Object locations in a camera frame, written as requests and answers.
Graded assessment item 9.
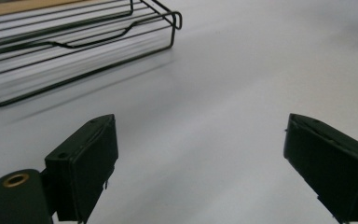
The light wooden board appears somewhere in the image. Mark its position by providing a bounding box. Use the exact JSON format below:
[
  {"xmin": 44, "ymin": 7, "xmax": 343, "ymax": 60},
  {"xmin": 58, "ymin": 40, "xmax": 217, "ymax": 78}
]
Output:
[{"xmin": 0, "ymin": 0, "xmax": 85, "ymax": 19}]

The black wire rack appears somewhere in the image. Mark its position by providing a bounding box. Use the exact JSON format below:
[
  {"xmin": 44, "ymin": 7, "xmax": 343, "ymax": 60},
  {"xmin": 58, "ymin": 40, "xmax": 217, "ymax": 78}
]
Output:
[{"xmin": 0, "ymin": 0, "xmax": 183, "ymax": 108}]

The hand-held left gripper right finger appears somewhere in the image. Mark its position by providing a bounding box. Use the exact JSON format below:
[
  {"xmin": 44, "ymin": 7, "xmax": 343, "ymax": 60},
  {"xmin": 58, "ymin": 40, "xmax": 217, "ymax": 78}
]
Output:
[{"xmin": 282, "ymin": 113, "xmax": 358, "ymax": 224}]

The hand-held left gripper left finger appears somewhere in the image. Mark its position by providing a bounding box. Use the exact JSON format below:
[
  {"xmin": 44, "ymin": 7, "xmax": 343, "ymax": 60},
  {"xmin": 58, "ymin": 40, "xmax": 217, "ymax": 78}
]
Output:
[{"xmin": 40, "ymin": 113, "xmax": 119, "ymax": 224}]

